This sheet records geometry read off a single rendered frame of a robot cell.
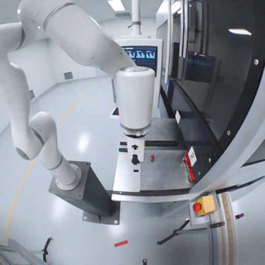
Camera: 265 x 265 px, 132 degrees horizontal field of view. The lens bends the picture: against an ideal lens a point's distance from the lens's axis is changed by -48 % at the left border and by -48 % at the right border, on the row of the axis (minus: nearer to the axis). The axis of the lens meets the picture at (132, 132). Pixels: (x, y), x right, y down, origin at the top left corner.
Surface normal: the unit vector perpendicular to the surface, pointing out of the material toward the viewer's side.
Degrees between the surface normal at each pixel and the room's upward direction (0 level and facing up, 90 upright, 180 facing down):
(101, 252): 0
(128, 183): 0
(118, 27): 90
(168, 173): 0
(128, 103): 90
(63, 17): 80
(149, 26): 90
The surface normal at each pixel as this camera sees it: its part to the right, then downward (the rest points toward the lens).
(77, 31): 0.21, 0.53
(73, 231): -0.03, -0.74
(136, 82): 0.04, 0.67
